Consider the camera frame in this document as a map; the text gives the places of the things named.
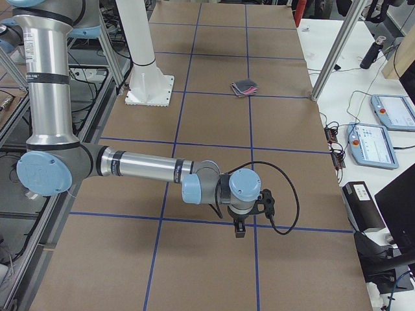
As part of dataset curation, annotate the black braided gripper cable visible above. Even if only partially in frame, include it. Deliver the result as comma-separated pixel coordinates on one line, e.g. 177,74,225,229
207,161,301,235

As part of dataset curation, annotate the near teach pendant tablet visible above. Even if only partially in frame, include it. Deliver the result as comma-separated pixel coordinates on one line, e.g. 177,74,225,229
347,123,399,170

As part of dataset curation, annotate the far teach pendant tablet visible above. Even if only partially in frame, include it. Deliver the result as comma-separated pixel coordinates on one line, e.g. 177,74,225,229
370,95,414,132

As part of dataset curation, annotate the pink and grey towel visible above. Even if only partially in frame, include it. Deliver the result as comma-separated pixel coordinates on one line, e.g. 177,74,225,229
231,79,259,97

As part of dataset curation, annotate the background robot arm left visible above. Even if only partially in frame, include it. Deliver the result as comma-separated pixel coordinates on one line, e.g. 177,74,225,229
1,17,25,58

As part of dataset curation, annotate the black water bottle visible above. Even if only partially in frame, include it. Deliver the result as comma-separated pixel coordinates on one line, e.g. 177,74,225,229
360,36,386,69

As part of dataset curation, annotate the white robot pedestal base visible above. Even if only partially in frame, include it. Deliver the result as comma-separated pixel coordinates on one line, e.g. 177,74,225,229
116,0,174,107

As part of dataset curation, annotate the aluminium frame side table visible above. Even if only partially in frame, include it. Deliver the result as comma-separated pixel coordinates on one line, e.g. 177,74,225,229
1,21,124,310

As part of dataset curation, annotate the small electronics circuit board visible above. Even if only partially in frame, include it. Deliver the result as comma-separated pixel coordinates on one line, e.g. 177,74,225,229
324,126,346,171

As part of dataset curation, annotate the aluminium frame post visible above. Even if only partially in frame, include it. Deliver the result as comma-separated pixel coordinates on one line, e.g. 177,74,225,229
310,0,365,102

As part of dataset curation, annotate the teach pendant tablet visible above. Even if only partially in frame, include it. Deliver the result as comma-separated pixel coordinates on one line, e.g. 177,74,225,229
370,95,414,132
347,123,399,170

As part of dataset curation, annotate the black computer monitor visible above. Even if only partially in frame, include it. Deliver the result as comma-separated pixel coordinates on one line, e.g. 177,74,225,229
375,163,414,253

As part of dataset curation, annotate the black box with label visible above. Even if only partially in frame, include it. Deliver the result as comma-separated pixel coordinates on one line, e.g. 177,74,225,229
342,181,386,233

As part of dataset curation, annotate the wooden board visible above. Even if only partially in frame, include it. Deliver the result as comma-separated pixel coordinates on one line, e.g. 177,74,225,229
382,26,415,80

